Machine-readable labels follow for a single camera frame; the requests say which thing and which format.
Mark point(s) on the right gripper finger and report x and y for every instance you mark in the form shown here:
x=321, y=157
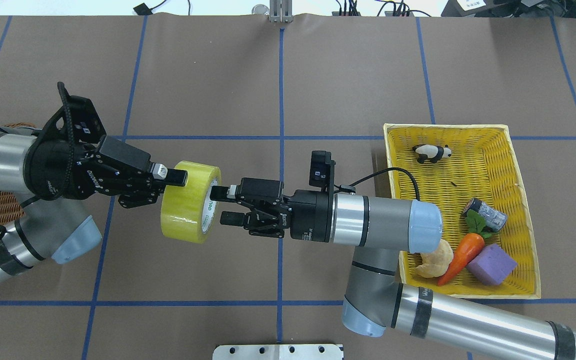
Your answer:
x=230, y=218

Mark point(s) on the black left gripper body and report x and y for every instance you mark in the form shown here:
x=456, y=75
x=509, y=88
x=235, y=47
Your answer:
x=54, y=171

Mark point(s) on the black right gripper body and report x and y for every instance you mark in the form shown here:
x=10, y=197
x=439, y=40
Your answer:
x=309, y=216

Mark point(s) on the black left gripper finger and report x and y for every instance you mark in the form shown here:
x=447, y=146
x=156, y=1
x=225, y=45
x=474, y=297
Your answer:
x=163, y=176

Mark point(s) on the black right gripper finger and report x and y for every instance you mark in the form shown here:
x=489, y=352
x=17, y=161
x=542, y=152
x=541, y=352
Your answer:
x=224, y=193

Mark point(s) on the yellow clear tape roll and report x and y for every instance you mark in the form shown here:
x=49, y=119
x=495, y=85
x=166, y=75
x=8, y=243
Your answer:
x=187, y=212

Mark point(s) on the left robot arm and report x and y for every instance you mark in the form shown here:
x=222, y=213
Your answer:
x=60, y=229

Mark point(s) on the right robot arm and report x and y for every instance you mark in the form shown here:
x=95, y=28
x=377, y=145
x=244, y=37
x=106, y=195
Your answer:
x=375, y=300

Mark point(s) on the yellow woven plastic basket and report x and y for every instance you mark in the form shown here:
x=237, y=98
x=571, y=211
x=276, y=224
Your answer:
x=484, y=166

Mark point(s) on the panda figurine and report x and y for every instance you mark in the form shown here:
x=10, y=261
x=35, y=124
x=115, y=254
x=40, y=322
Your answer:
x=431, y=153

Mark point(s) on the toy croissant bread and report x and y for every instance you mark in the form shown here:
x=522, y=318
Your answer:
x=435, y=263

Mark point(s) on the toy carrot with leaves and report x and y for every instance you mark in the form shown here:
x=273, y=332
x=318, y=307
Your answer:
x=469, y=247

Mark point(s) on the silver black battery can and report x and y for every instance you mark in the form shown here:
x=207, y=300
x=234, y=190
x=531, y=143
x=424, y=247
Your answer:
x=494, y=220

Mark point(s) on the purple foam cube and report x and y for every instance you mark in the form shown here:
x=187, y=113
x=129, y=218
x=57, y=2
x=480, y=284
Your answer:
x=492, y=265

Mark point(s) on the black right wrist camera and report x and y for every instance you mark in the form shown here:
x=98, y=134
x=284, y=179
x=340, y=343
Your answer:
x=321, y=173

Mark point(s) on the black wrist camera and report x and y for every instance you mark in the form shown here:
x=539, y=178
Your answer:
x=321, y=173
x=76, y=121

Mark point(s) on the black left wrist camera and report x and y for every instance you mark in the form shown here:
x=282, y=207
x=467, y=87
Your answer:
x=76, y=121

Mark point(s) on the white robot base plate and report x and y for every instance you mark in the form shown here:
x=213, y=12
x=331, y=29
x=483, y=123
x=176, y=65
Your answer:
x=326, y=351

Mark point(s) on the aluminium frame post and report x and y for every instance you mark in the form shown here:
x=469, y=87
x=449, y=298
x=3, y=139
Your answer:
x=281, y=11

